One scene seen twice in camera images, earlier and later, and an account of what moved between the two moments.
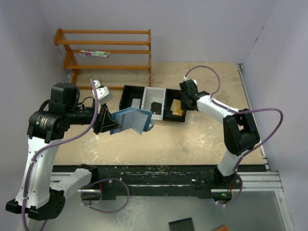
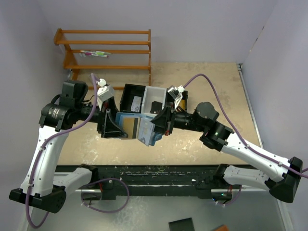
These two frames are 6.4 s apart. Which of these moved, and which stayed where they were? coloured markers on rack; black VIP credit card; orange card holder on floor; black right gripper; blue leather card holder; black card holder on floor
Moved: blue leather card holder; black right gripper
Stayed: coloured markers on rack; black card holder on floor; black VIP credit card; orange card holder on floor
